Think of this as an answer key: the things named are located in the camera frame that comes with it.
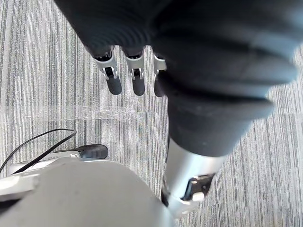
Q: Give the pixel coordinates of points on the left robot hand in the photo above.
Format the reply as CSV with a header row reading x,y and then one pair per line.
x,y
189,59

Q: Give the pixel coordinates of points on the dark robot foot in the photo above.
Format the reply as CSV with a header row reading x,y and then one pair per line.
x,y
93,151

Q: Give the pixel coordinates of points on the silver robot leg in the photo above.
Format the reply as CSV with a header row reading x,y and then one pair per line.
x,y
71,194

